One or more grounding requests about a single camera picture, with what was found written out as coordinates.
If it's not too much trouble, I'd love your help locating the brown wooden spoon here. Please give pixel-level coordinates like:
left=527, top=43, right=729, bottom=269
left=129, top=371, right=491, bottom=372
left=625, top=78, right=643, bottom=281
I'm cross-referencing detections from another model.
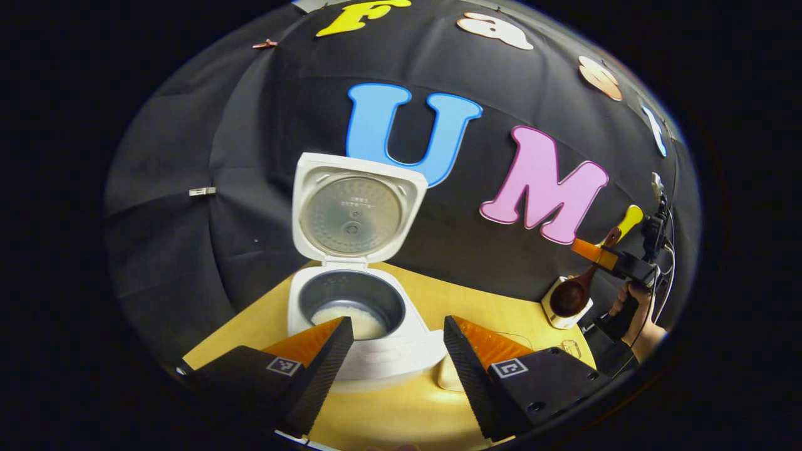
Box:
left=550, top=227, right=622, bottom=318

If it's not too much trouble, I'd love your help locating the clear plastic box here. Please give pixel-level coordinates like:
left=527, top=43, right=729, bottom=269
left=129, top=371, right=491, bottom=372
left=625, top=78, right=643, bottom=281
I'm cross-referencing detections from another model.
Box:
left=437, top=329, right=534, bottom=392

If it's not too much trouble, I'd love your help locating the white toaster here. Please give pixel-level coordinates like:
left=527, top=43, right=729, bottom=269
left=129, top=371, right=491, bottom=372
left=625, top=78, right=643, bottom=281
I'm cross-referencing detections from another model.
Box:
left=541, top=276, right=594, bottom=329

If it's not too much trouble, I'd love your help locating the white rice cooker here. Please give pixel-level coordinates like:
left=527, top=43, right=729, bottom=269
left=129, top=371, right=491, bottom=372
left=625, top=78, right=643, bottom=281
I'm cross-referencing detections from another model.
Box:
left=287, top=152, right=449, bottom=392

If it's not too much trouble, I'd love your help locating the black backdrop cloth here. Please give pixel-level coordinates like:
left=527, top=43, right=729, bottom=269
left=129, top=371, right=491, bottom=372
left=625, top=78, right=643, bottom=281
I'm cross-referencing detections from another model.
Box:
left=103, top=0, right=701, bottom=370

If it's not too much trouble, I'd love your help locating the white rice heap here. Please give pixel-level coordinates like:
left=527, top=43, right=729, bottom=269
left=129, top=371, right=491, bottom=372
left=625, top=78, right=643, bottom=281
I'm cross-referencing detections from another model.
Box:
left=439, top=358, right=466, bottom=390
left=311, top=306, right=386, bottom=340

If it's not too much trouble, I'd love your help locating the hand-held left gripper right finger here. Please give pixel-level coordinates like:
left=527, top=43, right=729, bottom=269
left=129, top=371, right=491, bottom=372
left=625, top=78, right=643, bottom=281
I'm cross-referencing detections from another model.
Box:
left=443, top=315, right=618, bottom=442

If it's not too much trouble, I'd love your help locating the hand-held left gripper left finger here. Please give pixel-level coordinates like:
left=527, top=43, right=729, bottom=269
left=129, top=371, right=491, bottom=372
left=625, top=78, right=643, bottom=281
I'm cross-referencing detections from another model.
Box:
left=179, top=316, right=355, bottom=439

